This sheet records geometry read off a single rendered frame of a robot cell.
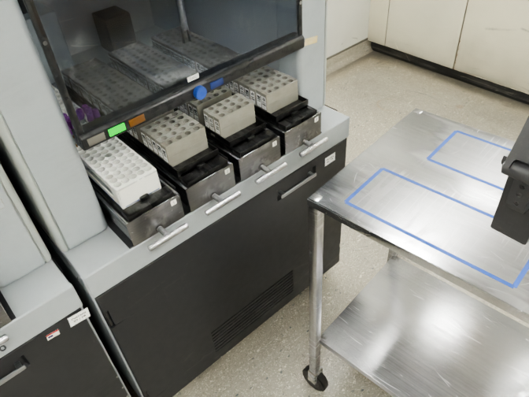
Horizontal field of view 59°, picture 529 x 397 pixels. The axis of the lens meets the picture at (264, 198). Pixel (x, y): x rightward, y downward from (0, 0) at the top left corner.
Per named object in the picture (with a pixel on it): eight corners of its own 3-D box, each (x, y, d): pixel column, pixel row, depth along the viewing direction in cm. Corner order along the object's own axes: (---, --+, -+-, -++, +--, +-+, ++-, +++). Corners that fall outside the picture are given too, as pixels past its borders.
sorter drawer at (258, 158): (109, 91, 157) (101, 66, 151) (145, 76, 163) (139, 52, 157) (252, 191, 114) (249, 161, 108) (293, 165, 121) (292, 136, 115)
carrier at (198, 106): (230, 106, 128) (227, 87, 124) (234, 109, 127) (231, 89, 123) (194, 124, 123) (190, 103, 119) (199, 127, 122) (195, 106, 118)
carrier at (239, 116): (251, 119, 123) (249, 98, 119) (256, 121, 122) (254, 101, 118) (216, 137, 117) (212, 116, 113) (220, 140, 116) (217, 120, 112)
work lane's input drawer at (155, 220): (19, 129, 143) (6, 103, 137) (62, 111, 149) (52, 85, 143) (144, 259, 100) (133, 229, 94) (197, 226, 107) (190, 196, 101)
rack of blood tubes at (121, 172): (66, 156, 119) (57, 135, 114) (101, 139, 123) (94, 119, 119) (123, 213, 101) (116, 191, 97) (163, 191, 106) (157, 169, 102)
